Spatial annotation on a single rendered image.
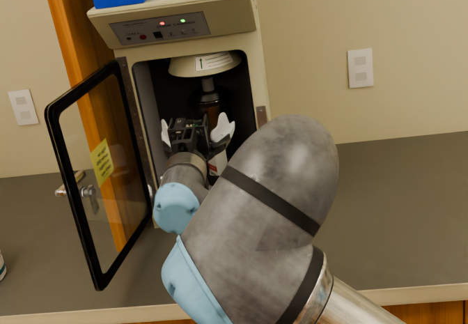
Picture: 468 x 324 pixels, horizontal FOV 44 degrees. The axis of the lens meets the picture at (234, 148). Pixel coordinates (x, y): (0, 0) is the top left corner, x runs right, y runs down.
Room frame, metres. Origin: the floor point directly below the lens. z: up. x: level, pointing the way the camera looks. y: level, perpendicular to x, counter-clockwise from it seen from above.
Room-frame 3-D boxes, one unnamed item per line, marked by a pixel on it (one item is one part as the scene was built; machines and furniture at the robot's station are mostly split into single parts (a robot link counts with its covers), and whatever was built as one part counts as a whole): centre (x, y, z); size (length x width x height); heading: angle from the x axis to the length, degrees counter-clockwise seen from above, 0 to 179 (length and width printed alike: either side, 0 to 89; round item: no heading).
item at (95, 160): (1.10, 0.27, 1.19); 0.30 x 0.01 x 0.40; 163
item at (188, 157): (0.93, 0.10, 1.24); 0.08 x 0.05 x 0.08; 83
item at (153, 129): (1.37, 0.05, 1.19); 0.26 x 0.24 x 0.35; 83
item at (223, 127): (1.09, 0.01, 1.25); 0.09 x 0.03 x 0.06; 137
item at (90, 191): (0.99, 0.29, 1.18); 0.02 x 0.02 x 0.06; 73
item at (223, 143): (1.06, 0.04, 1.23); 0.09 x 0.05 x 0.02; 137
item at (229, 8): (1.19, 0.08, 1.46); 0.32 x 0.12 x 0.10; 83
